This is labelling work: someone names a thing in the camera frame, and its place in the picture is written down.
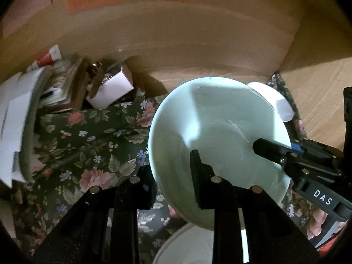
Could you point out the red and white tube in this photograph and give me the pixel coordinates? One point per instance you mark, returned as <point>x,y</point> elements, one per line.
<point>46,58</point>

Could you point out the small white plate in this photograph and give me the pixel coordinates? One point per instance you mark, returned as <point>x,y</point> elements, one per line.
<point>272,96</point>

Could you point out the person's right hand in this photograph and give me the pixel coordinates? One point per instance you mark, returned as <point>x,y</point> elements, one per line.
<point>316,222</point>

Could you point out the large white plate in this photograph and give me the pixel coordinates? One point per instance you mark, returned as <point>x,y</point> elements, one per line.
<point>187,244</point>

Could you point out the pile of books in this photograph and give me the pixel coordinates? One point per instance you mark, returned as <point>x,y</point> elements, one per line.
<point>68,85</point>

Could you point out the dark floral tablecloth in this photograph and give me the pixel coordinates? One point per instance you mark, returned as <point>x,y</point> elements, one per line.
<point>82,148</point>

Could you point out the pink paper note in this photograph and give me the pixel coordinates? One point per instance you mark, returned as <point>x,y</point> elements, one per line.
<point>24,2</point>

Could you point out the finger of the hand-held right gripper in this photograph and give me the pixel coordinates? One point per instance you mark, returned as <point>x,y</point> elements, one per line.
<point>272,151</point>
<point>298,148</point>

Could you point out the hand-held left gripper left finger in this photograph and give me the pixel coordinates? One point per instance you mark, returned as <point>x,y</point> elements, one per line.
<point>134,195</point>

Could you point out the pale green plate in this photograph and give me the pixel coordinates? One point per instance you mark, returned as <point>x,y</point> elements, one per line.
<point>220,110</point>

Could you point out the stack of white papers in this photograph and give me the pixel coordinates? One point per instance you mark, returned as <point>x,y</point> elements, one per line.
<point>13,121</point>

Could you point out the small white cardboard box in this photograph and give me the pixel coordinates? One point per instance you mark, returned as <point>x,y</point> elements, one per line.
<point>112,93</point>

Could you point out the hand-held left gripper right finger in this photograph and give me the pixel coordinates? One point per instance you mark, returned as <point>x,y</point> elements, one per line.
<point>196,178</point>

